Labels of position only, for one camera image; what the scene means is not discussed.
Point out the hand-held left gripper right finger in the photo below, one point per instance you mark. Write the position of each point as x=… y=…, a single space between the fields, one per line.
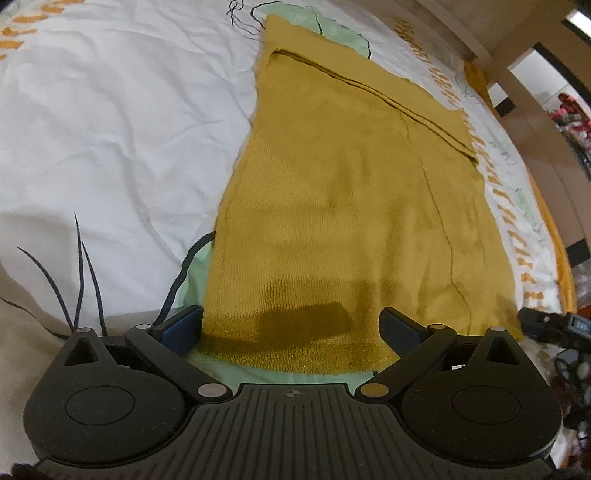
x=400 y=330

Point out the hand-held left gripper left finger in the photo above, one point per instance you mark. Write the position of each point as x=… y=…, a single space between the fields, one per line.
x=181 y=330

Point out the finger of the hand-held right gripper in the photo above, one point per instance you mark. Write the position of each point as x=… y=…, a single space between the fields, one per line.
x=533 y=323

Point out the yellow knit sweater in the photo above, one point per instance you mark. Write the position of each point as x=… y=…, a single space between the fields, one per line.
x=346 y=207

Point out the colourful clutter pile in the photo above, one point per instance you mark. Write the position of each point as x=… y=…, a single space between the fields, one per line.
x=575 y=120

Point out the white leaf print blanket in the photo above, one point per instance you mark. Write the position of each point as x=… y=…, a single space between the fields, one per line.
x=115 y=115

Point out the wooden bed frame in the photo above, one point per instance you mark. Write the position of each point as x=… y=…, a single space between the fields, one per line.
x=508 y=27

